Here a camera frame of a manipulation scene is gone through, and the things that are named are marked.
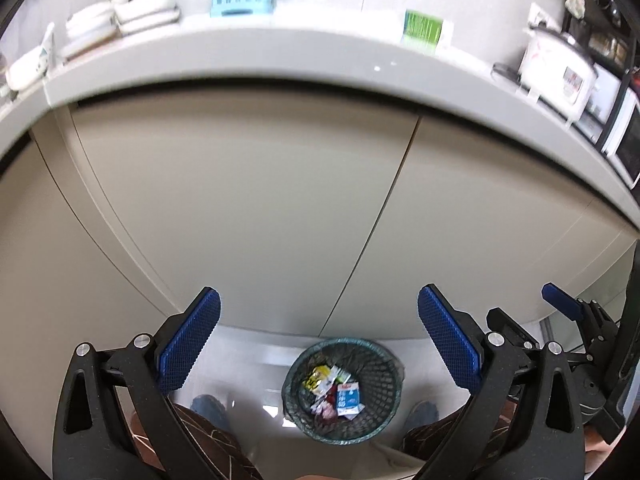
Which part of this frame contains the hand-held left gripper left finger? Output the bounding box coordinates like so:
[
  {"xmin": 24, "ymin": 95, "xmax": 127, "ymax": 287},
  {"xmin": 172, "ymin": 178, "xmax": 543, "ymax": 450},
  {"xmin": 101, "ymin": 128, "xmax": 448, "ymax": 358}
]
[{"xmin": 50, "ymin": 286, "xmax": 226, "ymax": 480}]

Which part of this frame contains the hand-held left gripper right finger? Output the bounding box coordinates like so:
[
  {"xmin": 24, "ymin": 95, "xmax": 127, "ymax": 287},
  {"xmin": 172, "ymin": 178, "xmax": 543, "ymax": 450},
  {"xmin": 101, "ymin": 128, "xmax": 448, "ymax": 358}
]
[{"xmin": 415, "ymin": 283, "xmax": 586, "ymax": 480}]

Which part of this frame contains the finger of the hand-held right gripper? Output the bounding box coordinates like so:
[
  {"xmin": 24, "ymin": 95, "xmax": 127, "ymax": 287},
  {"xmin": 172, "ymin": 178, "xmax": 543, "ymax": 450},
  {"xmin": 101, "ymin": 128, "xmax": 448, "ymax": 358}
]
[
  {"xmin": 485, "ymin": 307, "xmax": 542, "ymax": 349},
  {"xmin": 541, "ymin": 283, "xmax": 586, "ymax": 323}
]

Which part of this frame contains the dark mesh trash bin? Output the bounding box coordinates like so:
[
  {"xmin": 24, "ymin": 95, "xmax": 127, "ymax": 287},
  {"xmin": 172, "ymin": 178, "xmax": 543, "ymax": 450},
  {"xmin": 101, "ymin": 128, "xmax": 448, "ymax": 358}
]
[{"xmin": 280, "ymin": 337, "xmax": 405, "ymax": 445}]

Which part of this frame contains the blue milk carton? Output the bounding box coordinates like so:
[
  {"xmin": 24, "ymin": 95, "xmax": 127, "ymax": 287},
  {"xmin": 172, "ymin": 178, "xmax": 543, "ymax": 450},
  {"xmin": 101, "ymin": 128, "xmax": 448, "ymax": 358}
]
[{"xmin": 335, "ymin": 381, "xmax": 362, "ymax": 417}]

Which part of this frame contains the yellow snack packet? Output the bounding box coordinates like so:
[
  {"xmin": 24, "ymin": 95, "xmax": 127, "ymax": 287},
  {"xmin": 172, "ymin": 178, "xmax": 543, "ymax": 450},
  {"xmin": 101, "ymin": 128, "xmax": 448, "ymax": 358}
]
[{"xmin": 301, "ymin": 364, "xmax": 332, "ymax": 392}]

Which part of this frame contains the red mesh bag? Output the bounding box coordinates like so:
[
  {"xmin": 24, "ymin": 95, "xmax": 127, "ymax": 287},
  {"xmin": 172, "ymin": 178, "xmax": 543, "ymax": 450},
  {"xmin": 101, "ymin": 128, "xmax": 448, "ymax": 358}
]
[{"xmin": 312, "ymin": 392, "xmax": 339, "ymax": 419}]

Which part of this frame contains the blue shoe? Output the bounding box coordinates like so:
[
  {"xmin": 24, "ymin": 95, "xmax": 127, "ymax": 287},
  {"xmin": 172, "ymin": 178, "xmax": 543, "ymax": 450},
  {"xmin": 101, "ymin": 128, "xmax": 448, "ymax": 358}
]
[
  {"xmin": 191, "ymin": 393, "xmax": 231, "ymax": 432},
  {"xmin": 407, "ymin": 399, "xmax": 441, "ymax": 437}
]

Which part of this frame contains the person's right leg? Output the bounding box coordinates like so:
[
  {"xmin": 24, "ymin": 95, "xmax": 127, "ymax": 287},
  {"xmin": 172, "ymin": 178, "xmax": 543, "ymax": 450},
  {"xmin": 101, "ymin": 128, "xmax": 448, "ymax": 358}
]
[{"xmin": 402, "ymin": 394, "xmax": 517, "ymax": 480}]

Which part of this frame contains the person's leg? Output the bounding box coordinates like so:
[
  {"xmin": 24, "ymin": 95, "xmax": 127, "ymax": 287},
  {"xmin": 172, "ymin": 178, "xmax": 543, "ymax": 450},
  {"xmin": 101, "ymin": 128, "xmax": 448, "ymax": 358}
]
[
  {"xmin": 402, "ymin": 394, "xmax": 517, "ymax": 480},
  {"xmin": 129, "ymin": 394, "xmax": 264, "ymax": 480}
]

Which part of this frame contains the beige cabinet door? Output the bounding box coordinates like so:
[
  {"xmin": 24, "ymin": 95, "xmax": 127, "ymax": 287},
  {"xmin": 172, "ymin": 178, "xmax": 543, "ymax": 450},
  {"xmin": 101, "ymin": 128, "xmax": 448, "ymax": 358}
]
[
  {"xmin": 69, "ymin": 104, "xmax": 419, "ymax": 332},
  {"xmin": 0, "ymin": 132, "xmax": 177, "ymax": 313},
  {"xmin": 324, "ymin": 114, "xmax": 637, "ymax": 342}
]

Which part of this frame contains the person's left leg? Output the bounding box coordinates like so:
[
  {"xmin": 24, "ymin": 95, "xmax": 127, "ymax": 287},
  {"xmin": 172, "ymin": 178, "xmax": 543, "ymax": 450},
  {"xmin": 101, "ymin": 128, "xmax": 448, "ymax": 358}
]
[{"xmin": 129, "ymin": 394, "xmax": 264, "ymax": 480}]

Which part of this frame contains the white microwave oven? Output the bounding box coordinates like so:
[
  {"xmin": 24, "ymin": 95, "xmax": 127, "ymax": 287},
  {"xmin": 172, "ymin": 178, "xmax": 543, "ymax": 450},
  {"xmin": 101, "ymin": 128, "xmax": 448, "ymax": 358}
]
[{"xmin": 600, "ymin": 89, "xmax": 640, "ymax": 184}]

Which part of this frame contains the white box appliance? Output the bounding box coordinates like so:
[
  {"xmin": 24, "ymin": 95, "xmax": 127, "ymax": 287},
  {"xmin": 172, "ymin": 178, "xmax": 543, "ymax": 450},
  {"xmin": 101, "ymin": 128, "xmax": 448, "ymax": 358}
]
[{"xmin": 575, "ymin": 65, "xmax": 625, "ymax": 144}]

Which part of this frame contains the white rice cooker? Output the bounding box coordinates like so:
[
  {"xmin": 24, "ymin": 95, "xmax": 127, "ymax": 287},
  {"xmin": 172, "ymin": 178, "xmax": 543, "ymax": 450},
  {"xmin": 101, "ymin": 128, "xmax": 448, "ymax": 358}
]
[{"xmin": 517, "ymin": 25, "xmax": 600, "ymax": 122}]

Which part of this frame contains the black metal rack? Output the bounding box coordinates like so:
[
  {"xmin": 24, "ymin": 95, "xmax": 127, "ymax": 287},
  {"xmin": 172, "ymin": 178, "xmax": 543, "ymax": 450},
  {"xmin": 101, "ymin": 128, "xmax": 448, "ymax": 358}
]
[{"xmin": 560, "ymin": 0, "xmax": 640, "ymax": 92}]

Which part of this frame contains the large green drink carton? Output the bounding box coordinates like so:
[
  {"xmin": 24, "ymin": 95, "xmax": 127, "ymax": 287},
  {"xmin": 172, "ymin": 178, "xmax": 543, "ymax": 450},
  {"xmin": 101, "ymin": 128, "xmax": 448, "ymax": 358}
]
[{"xmin": 401, "ymin": 9, "xmax": 455, "ymax": 55}]

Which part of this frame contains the small white bowl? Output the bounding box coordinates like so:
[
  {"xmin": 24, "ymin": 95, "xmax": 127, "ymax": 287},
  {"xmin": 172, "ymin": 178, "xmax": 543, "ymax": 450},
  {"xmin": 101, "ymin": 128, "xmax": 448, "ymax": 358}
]
[{"xmin": 5, "ymin": 47, "xmax": 51, "ymax": 92}]

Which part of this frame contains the white ribbed plate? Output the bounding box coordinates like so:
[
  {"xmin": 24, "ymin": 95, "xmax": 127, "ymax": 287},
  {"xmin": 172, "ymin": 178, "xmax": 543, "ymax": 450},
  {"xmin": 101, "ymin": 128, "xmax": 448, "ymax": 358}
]
[{"xmin": 119, "ymin": 7, "xmax": 182, "ymax": 37}]

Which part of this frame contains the white patterned bowl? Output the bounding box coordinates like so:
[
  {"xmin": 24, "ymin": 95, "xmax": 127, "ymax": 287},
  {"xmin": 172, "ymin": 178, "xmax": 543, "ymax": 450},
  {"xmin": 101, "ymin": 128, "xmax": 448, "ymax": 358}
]
[
  {"xmin": 65, "ymin": 12, "xmax": 119, "ymax": 35},
  {"xmin": 66, "ymin": 3, "xmax": 115, "ymax": 23},
  {"xmin": 63, "ymin": 22, "xmax": 121, "ymax": 45}
]

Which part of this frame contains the large white bowl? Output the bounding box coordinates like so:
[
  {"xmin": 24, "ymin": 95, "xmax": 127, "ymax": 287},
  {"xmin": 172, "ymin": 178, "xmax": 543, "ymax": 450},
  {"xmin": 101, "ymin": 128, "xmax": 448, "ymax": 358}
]
[{"xmin": 113, "ymin": 0, "xmax": 179, "ymax": 22}]

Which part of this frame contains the black power cable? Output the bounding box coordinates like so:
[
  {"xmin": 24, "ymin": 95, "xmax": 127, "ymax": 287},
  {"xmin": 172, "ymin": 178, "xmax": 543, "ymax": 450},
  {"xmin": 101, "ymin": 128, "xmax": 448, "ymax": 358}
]
[{"xmin": 491, "ymin": 62, "xmax": 524, "ymax": 87}]

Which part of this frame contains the white wall socket with plug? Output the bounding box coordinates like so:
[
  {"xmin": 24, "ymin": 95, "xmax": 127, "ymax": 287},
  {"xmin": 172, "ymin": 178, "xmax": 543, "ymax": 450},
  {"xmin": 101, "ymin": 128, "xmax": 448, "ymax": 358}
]
[{"xmin": 528, "ymin": 2, "xmax": 561, "ymax": 31}]

